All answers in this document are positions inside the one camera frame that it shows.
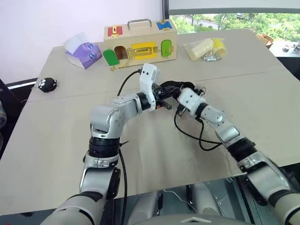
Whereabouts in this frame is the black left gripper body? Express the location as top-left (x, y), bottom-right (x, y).
top-left (151, 84), bottom-right (167, 110)

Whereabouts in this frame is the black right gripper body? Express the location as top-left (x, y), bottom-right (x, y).
top-left (176, 104), bottom-right (192, 118)

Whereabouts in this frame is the black drawstring pouch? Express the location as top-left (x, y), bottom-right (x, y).
top-left (161, 80), bottom-right (207, 97)

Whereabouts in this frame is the clear plastic bag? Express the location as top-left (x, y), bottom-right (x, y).
top-left (182, 37), bottom-right (228, 63)

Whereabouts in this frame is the cream foam cylinder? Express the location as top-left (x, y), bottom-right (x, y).
top-left (188, 38), bottom-right (215, 61)

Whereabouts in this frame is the pile of metal bolts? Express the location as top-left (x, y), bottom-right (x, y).
top-left (200, 52), bottom-right (221, 62)

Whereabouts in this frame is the wooden lock latch box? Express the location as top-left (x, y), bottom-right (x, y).
top-left (102, 18), bottom-right (178, 71)

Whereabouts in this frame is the yellow plastic roll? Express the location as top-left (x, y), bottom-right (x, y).
top-left (212, 38), bottom-right (228, 57)

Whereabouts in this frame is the purple tissue box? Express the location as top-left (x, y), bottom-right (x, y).
top-left (64, 32), bottom-right (103, 70)

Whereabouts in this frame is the grey rounded robot leg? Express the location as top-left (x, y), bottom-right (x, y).
top-left (188, 182), bottom-right (222, 218)
top-left (130, 191), bottom-right (163, 225)

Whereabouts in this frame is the open cardboard box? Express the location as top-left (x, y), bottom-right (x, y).
top-left (255, 32), bottom-right (274, 49)

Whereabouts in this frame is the white window roller blind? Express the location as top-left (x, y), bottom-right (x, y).
top-left (168, 0), bottom-right (300, 15)

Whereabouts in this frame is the dark rounded robot torso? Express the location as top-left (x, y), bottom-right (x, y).
top-left (139, 212), bottom-right (250, 225)

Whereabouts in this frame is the black plush toy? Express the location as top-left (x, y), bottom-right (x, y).
top-left (37, 77), bottom-right (58, 94)

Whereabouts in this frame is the dark side desk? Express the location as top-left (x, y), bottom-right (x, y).
top-left (269, 39), bottom-right (300, 82)

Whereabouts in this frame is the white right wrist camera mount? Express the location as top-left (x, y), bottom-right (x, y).
top-left (177, 88), bottom-right (207, 117)

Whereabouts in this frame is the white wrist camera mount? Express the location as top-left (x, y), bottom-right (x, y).
top-left (139, 63), bottom-right (159, 112)
top-left (177, 88), bottom-right (207, 117)

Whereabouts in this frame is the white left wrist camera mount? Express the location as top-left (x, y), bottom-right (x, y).
top-left (139, 63), bottom-right (159, 112)

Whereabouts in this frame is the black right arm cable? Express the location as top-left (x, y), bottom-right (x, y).
top-left (173, 110), bottom-right (227, 152)

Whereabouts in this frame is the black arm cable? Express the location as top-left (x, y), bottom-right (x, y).
top-left (173, 110), bottom-right (227, 152)
top-left (116, 69), bottom-right (143, 225)

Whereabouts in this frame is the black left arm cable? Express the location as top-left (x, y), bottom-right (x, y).
top-left (116, 69), bottom-right (143, 225)

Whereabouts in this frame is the thin white wire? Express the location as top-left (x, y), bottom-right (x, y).
top-left (163, 189), bottom-right (196, 212)

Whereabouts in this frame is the dark furniture frame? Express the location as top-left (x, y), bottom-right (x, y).
top-left (0, 78), bottom-right (39, 160)

